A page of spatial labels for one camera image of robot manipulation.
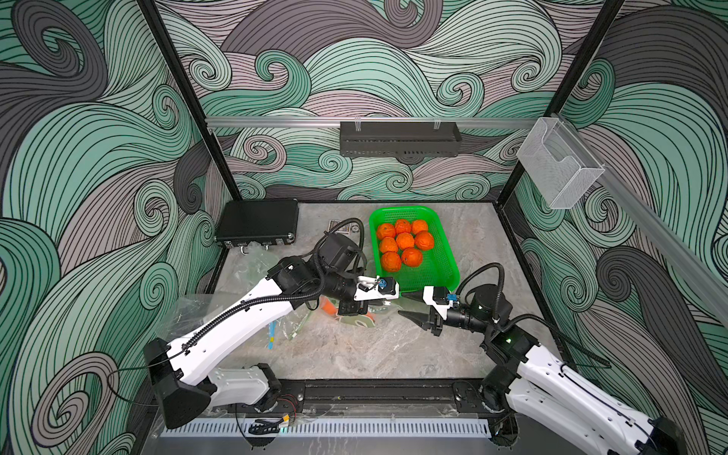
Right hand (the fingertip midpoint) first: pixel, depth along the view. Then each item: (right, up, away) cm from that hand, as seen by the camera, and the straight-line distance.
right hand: (400, 303), depth 66 cm
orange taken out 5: (+7, +13, +35) cm, 38 cm away
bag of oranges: (-22, -11, +21) cm, 33 cm away
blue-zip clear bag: (-60, -6, +10) cm, 61 cm away
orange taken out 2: (+7, +18, +38) cm, 43 cm away
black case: (-52, +20, +50) cm, 74 cm away
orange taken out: (0, +17, +38) cm, 41 cm away
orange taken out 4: (+1, +12, +33) cm, 35 cm away
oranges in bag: (-17, 0, -5) cm, 17 cm away
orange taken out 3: (+13, +18, +39) cm, 45 cm away
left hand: (-5, +3, 0) cm, 6 cm away
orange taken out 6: (+14, +13, +35) cm, 40 cm away
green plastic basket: (+18, +4, +31) cm, 36 cm away
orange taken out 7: (+1, +6, +29) cm, 30 cm away
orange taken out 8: (+8, +8, +29) cm, 31 cm away
